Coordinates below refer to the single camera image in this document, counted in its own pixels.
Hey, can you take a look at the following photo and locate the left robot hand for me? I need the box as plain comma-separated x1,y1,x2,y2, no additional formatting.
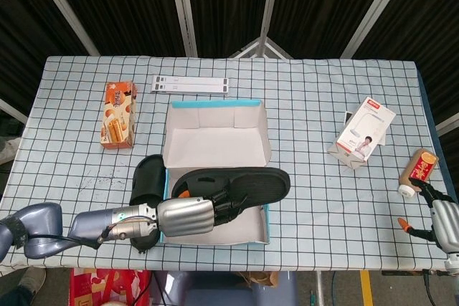
156,180,252,239

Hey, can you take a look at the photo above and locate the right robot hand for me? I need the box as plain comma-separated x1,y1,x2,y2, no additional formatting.
397,178,459,254

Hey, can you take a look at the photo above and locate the black slipper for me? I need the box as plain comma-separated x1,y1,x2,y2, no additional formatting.
128,154,168,254
171,168,291,219

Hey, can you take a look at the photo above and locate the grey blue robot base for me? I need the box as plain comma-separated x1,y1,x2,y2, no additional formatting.
153,270,298,306

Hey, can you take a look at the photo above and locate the light blue shoe box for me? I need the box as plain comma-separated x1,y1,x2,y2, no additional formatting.
160,99,273,246

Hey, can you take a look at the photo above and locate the orange biscuit box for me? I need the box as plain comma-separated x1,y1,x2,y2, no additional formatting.
99,81,138,150

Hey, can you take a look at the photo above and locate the white lamp box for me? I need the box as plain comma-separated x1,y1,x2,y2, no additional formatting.
326,96,397,171

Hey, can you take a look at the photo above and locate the brown drink bottle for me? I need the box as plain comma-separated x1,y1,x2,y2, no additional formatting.
398,148,440,199

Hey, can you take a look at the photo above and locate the brown paper bag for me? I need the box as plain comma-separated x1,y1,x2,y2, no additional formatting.
237,270,280,289

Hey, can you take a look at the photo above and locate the red shopping bag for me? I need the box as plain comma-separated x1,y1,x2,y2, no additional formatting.
70,267,153,306

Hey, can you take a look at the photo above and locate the blue checkered tablecloth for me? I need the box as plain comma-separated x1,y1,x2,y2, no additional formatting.
0,55,454,273

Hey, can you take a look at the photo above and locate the white label strip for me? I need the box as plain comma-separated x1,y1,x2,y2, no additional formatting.
151,75,231,87
150,82,230,97

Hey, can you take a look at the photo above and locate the metal table leg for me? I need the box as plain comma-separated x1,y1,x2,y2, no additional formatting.
314,271,325,306

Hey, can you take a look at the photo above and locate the grey sneaker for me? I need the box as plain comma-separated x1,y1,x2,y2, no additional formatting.
16,266,47,295

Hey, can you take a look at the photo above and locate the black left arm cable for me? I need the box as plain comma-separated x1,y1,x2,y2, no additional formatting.
21,225,113,250

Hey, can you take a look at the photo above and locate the triangular metal frame brace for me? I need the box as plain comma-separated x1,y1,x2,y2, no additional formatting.
229,37,293,59

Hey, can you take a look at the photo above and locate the white metal frame post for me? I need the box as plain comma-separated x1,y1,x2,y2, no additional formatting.
27,0,100,57
339,0,415,58
257,0,283,57
167,0,199,57

